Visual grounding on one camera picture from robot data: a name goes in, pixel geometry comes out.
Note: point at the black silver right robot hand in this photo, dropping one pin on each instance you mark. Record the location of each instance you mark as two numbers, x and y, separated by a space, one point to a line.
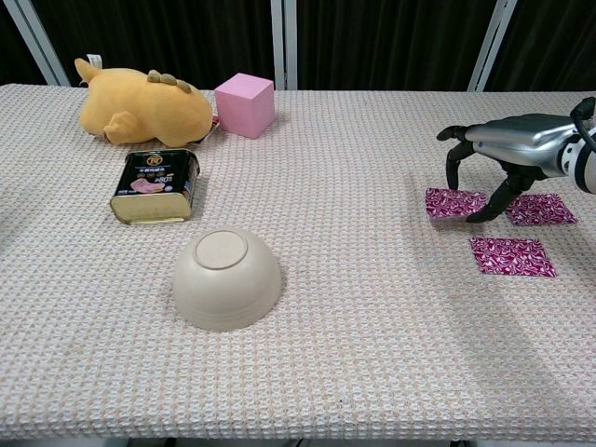
521 139

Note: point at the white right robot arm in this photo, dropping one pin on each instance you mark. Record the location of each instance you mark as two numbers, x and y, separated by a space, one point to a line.
584 163

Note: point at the black pleated curtain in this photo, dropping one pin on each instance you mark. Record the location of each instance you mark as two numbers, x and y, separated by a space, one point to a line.
163 32
554 42
14 60
386 42

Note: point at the beige waffle tablecloth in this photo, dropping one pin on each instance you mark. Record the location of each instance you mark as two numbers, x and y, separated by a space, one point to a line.
349 326

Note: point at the pink foam cube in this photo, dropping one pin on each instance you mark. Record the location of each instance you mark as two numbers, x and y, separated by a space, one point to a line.
242 107

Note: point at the red white small packet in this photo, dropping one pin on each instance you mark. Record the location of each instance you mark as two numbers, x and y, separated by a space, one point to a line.
215 122

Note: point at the beige upturned bowl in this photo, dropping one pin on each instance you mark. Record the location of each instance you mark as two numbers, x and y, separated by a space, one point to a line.
223 284

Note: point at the black gold luncheon meat can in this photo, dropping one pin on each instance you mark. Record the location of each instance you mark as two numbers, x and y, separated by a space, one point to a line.
153 181

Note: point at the yellow plush toy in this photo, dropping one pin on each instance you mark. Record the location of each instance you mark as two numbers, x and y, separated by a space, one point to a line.
149 107

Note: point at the white frame post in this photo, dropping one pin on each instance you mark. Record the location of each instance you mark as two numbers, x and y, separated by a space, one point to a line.
37 46
284 42
491 46

